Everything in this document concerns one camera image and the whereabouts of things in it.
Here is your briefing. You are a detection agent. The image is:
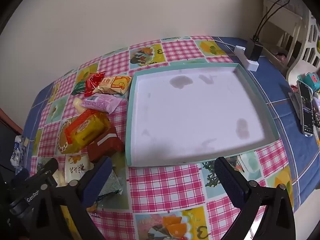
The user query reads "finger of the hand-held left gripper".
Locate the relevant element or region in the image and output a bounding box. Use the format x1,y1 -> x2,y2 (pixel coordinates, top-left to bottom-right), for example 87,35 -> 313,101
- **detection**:
11,169 -> 30,183
30,157 -> 59,188

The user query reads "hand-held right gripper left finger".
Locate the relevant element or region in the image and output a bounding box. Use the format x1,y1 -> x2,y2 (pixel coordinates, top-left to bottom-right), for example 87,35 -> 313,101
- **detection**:
32,156 -> 113,240

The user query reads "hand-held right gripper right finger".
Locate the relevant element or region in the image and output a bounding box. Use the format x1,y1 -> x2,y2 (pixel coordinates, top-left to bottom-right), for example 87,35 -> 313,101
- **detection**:
214,156 -> 296,240

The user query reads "silver green snack packet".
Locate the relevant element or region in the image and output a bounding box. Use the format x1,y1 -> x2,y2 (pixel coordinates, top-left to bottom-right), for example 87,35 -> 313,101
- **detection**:
96,169 -> 123,198

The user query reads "white steamed bun packet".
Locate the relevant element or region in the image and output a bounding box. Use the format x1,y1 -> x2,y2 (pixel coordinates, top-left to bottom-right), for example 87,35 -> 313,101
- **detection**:
56,155 -> 94,187

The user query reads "dark red snack box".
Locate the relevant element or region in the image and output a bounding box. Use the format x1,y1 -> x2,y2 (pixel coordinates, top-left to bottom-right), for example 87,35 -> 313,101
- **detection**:
87,126 -> 125,163

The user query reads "red checked packet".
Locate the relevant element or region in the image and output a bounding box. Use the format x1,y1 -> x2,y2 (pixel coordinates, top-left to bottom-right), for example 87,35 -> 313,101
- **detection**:
64,110 -> 110,150

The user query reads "pale yellow round snack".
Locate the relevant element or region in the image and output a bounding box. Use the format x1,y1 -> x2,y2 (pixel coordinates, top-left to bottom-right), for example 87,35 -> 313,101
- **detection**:
73,98 -> 87,117

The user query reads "pink snack packet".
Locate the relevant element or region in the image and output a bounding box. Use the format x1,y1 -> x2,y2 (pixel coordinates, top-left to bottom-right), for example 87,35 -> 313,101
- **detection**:
82,93 -> 122,113

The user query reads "teal-edged white cardboard tray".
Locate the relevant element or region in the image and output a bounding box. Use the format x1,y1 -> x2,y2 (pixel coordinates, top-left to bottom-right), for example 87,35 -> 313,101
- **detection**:
125,62 -> 280,167

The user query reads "red snack packet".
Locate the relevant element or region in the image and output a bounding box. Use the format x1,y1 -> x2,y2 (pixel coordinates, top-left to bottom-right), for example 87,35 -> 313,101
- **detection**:
84,72 -> 107,98

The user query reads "beige orange bread packet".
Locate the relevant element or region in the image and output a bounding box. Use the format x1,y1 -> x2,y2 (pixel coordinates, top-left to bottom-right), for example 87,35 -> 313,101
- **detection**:
93,76 -> 133,95

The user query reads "blue white crumpled packet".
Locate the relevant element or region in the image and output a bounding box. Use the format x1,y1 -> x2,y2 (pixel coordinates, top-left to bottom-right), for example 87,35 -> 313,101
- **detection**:
10,135 -> 30,168

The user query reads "dark cabinet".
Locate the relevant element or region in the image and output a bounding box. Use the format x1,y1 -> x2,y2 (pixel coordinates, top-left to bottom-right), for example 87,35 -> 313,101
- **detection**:
0,116 -> 22,173

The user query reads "salmon board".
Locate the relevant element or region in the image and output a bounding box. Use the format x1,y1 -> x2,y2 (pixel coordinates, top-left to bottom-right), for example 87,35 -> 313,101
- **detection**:
0,107 -> 23,133

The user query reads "pink checked fruit-print tablecloth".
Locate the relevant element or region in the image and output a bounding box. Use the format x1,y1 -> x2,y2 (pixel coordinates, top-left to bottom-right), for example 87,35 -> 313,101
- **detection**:
15,35 -> 304,240

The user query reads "white power strip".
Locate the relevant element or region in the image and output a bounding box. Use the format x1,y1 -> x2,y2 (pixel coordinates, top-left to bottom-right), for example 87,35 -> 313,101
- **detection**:
235,45 -> 259,71

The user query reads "teal toy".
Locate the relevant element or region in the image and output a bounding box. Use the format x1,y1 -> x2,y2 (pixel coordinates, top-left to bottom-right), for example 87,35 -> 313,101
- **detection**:
304,72 -> 320,88

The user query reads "black charger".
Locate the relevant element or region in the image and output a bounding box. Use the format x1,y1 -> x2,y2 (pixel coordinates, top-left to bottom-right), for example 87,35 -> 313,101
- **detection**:
244,39 -> 263,62

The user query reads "white wooden chair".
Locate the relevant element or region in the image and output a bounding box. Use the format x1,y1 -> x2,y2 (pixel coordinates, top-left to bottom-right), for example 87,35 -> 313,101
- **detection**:
262,0 -> 320,80

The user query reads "white power cable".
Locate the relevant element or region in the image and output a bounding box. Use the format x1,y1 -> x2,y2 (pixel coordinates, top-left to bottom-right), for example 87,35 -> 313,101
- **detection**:
212,38 -> 237,49

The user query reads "black charger cable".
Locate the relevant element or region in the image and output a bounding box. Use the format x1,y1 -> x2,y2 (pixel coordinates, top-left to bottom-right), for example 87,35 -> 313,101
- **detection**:
252,0 -> 292,40

